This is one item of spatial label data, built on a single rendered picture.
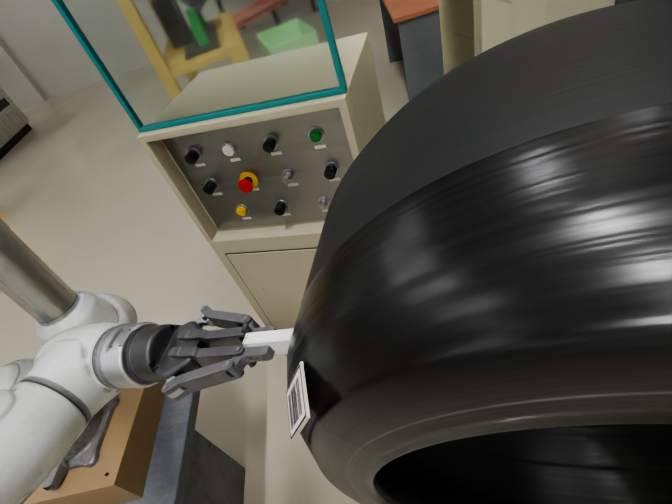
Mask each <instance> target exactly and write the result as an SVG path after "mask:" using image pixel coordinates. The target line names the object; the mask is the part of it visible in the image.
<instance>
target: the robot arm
mask: <svg viewBox="0 0 672 504"><path fill-rule="evenodd" d="M0 291H1V292H3V293H4V294H5V295H6V296H7V297H9V298H10V299H11V300H12V301H13V302H15V303H16V304H17V305H18V306H19V307H21V308H22V309H23V310H24V311H25V312H27V313H28V314H29V315H30V316H31V317H33V318H34V319H35V320H36V335H37V336H38V338H39V339H40V341H41V343H42V345H43V346H42V347H41V348H40V350H39V351H38V353H37V355H36V357H34V358H32V359H28V358H25V359H19V360H15V361H12V362H9V363H7V364H5V365H3V366H1V367H0V504H23V503H24V502H25V501H26V500H27V499H28V498H29V497H30V496H31V495H32V494H33V493H34V492H35V491H36V490H37V489H38V487H39V486H40V485H41V484H42V483H43V482H44V485H43V489H45V490H47V491H48V490H51V491H53V490H56V489H57V488H58V486H59V485H60V483H61V481H62V480H63V478H64V476H65V475H66V473H67V471H68V470H72V469H76V468H80V467H86V468H91V467H93V466H95V465H96V464H97V462H98V460H99V457H100V449H101V446H102V443H103V441H104V438H105V435H106V432H107V430H108V427H109V424H110V421H111V418H112V416H113V413H114V411H115V409H116V407H117V406H118V404H119V401H120V400H119V399H118V398H117V397H116V395H118V394H119V393H120V392H122V390H123V389H130V388H147V387H151V386H153V385H155V384H157V383H158V382H167V383H166V384H165V385H164V386H163V387H162V390H161V391H162V392H163V393H164V394H166V395H167V396H169V397H170V398H172V399H173V400H175V401H179V400H181V399H182V398H184V397H185V396H187V395H189V394H190V393H193V392H196V391H199V390H203V389H206V388H209V387H213V386H216V385H219V384H223V383H226V382H230V381H233V380H236V379H240V378H241V377H242V376H243V375H244V368H245V367H246V365H249V366H250V367H251V368H252V367H254V366H255V365H256V364H257V362H259V361H269V360H272V359H273V356H274V355H281V354H287V353H288V347H289V343H290V340H291V336H292V333H293V329H294V328H292V329H282V330H277V329H276V328H275V327H273V326H268V327H260V325H259V324H258V323H257V322H256V321H255V320H254V319H253V318H252V317H251V316H250V315H247V314H240V313H232V312H224V311H217V310H212V309H211V308H210V307H208V306H207V305H205V306H203V307H202V308H201V310H200V311H201V313H202V315H201V316H200V317H199V318H198V319H197V320H196V321H190V322H187V323H186V324H184V325H176V324H163V325H158V324H157V323H154V322H139V323H137V319H138V318H137V313H136V310H135V308H134V307H133V305H132V304H131V303H130V302H129V301H127V300H126V299H124V298H123V297H121V296H118V295H115V294H111V293H100V294H96V295H94V294H93V293H91V292H87V291H73V290H72V289H71V288H70V287H69V286H68V285H67V284H66V283H65V282H64V281H63V280H62V279H61V278H60V277H59V276H58V275H57V274H56V273H55V272H54V271H53V270H52V269H51V268H50V267H49V266H48V265H47V264H46V263H45V262H44V261H43V260H42V259H41V258H40V257H39V256H38V255H37V254H36V253H35V252H34V251H32V250H31V249H30V248H29V247H28V246H27V245H26V244H25V243H24V242H23V241H22V240H21V239H20V238H19V237H18V236H17V235H16V234H15V233H14V232H13V231H12V230H11V228H10V227H9V226H8V225H7V224H6V223H5V222H4V221H3V220H2V219H1V218H0ZM204 326H211V327H214V326H217V327H220V328H225V329H219V330H211V331H208V330H206V329H203V327H204ZM243 346H245V347H243Z"/></svg>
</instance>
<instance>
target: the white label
mask: <svg viewBox="0 0 672 504"><path fill-rule="evenodd" d="M286 395H287V405H288V416H289V426H290V436H291V442H294V441H295V439H296V438H297V436H298V435H299V433H300V432H301V430H302V429H303V428H304V426H305V425H306V423H307V422H308V420H309V419H310V411H309V403H308V395H307V388H306V380H305V372H304V364H303V361H302V362H300V363H299V365H298V367H297V369H296V372H295V374H294V376H293V378H292V380H291V382H290V385H289V387H288V389H287V391H286Z"/></svg>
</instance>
